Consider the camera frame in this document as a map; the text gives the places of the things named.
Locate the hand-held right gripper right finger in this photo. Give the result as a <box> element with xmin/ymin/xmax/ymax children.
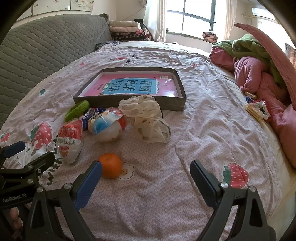
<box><xmin>190</xmin><ymin>160</ymin><xmax>277</xmax><ymax>241</ymax></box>

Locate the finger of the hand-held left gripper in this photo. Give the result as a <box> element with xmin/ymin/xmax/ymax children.
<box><xmin>0</xmin><ymin>140</ymin><xmax>26</xmax><ymax>161</ymax></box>
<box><xmin>0</xmin><ymin>151</ymin><xmax>56</xmax><ymax>184</ymax></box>

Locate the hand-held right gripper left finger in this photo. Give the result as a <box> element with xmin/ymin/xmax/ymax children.
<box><xmin>25</xmin><ymin>160</ymin><xmax>103</xmax><ymax>241</ymax></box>

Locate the orange mandarin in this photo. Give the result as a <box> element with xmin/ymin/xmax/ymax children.
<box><xmin>98</xmin><ymin>153</ymin><xmax>123</xmax><ymax>179</ymax></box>

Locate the red and white toy egg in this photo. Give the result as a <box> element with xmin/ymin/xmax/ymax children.
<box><xmin>57</xmin><ymin>119</ymin><xmax>84</xmax><ymax>164</ymax></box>

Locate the blue and white toy egg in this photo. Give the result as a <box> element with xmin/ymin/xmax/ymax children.
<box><xmin>88</xmin><ymin>108</ymin><xmax>127</xmax><ymax>142</ymax></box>

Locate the green fuzzy hair scrunchie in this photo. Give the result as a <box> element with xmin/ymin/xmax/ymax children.
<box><xmin>64</xmin><ymin>100</ymin><xmax>90</xmax><ymax>122</ymax></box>

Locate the blue cookie packet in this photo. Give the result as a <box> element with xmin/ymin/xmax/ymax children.
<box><xmin>79</xmin><ymin>108</ymin><xmax>104</xmax><ymax>127</ymax></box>

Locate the grey shallow cardboard box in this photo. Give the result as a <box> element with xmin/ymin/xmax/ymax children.
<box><xmin>72</xmin><ymin>67</ymin><xmax>187</xmax><ymax>112</ymax></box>

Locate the cream sheer hair scrunchie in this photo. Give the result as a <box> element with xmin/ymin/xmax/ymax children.
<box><xmin>118</xmin><ymin>95</ymin><xmax>171</xmax><ymax>144</ymax></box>

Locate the person's left hand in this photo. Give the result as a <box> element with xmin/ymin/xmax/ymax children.
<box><xmin>8</xmin><ymin>206</ymin><xmax>24</xmax><ymax>231</ymax></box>

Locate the strawberry print bed sheet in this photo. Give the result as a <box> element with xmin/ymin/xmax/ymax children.
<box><xmin>0</xmin><ymin>41</ymin><xmax>289</xmax><ymax>241</ymax></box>

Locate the floral hair scrunchie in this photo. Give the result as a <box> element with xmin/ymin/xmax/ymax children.
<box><xmin>253</xmin><ymin>100</ymin><xmax>271</xmax><ymax>121</ymax></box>

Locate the grey quilted headboard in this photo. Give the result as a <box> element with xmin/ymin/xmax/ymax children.
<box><xmin>0</xmin><ymin>14</ymin><xmax>112</xmax><ymax>130</ymax></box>

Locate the pink book with blue label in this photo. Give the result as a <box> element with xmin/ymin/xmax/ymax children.
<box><xmin>80</xmin><ymin>74</ymin><xmax>179</xmax><ymax>97</ymax></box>

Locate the pink quilt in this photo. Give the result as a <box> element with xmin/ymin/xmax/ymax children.
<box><xmin>209</xmin><ymin>45</ymin><xmax>296</xmax><ymax>167</ymax></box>

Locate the blue patterned cloth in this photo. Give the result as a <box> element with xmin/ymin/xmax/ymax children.
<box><xmin>95</xmin><ymin>40</ymin><xmax>121</xmax><ymax>50</ymax></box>

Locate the green blanket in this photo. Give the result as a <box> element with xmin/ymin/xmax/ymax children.
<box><xmin>212</xmin><ymin>34</ymin><xmax>287</xmax><ymax>87</ymax></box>

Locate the floral cloth bundle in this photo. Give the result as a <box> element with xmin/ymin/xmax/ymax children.
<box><xmin>202</xmin><ymin>32</ymin><xmax>217</xmax><ymax>42</ymax></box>

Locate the pink quilted mat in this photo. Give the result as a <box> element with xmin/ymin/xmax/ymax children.
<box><xmin>234</xmin><ymin>23</ymin><xmax>296</xmax><ymax>112</ymax></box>

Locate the checkered folded blanket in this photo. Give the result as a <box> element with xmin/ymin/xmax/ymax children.
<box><xmin>111</xmin><ymin>31</ymin><xmax>151</xmax><ymax>42</ymax></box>

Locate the dark framed screen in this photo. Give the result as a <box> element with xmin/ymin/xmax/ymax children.
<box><xmin>285</xmin><ymin>43</ymin><xmax>296</xmax><ymax>67</ymax></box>

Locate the pink folded blanket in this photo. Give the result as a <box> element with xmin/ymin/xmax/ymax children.
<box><xmin>110</xmin><ymin>26</ymin><xmax>141</xmax><ymax>33</ymax></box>

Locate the cream folded blanket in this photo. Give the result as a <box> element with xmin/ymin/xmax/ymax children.
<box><xmin>109</xmin><ymin>20</ymin><xmax>141</xmax><ymax>28</ymax></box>

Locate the white curtain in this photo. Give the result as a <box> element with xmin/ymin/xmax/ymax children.
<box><xmin>143</xmin><ymin>0</ymin><xmax>168</xmax><ymax>42</ymax></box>
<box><xmin>223</xmin><ymin>0</ymin><xmax>237</xmax><ymax>42</ymax></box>

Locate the black cloth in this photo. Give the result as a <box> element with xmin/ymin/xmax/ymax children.
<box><xmin>134</xmin><ymin>19</ymin><xmax>148</xmax><ymax>30</ymax></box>

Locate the window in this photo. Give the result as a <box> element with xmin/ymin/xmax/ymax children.
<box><xmin>166</xmin><ymin>0</ymin><xmax>228</xmax><ymax>39</ymax></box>

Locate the white air conditioner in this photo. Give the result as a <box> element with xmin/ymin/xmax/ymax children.
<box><xmin>251</xmin><ymin>7</ymin><xmax>274</xmax><ymax>20</ymax></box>

